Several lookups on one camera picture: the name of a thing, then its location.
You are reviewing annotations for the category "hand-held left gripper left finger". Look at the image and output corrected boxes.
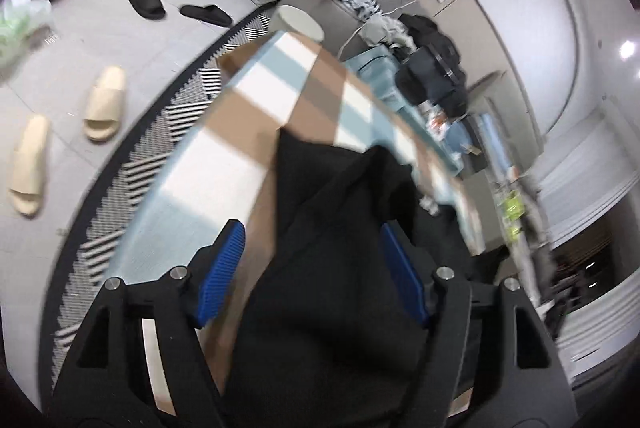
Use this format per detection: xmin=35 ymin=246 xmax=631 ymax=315
xmin=50 ymin=218 xmax=248 ymax=428

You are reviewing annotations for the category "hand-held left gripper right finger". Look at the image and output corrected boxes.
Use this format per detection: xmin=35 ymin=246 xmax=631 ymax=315
xmin=380 ymin=223 xmax=576 ymax=428

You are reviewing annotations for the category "black knit sweater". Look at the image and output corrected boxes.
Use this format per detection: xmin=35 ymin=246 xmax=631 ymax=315
xmin=215 ymin=128 xmax=516 ymax=428

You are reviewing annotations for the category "checkered blanket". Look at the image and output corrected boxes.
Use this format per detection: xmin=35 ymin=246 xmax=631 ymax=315
xmin=107 ymin=31 xmax=486 ymax=428

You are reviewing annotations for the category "green plush toy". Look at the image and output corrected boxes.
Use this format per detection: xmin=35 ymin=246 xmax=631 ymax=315
xmin=502 ymin=191 xmax=526 ymax=219

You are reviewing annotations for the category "black white striped rug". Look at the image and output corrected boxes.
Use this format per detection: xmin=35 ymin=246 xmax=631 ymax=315
xmin=37 ymin=3 xmax=281 ymax=409

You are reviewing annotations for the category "beige slipper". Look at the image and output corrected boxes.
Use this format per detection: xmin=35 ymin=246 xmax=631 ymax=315
xmin=7 ymin=114 xmax=52 ymax=215
xmin=82 ymin=66 xmax=127 ymax=142

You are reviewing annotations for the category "black bag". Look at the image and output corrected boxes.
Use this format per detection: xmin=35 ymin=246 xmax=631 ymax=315
xmin=395 ymin=13 xmax=468 ymax=119

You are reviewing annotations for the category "pale crumpled cloth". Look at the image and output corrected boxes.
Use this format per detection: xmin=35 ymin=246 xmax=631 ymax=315
xmin=362 ymin=16 xmax=416 ymax=49

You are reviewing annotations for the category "black slipper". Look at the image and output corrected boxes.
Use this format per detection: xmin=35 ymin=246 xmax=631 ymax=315
xmin=180 ymin=4 xmax=233 ymax=28
xmin=127 ymin=0 xmax=167 ymax=20

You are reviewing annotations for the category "off-white round cushion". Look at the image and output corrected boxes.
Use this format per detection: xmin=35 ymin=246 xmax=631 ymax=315
xmin=275 ymin=5 xmax=325 ymax=42

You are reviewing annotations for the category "pale green plastic bag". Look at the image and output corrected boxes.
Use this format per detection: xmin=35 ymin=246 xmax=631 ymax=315
xmin=0 ymin=0 xmax=53 ymax=74

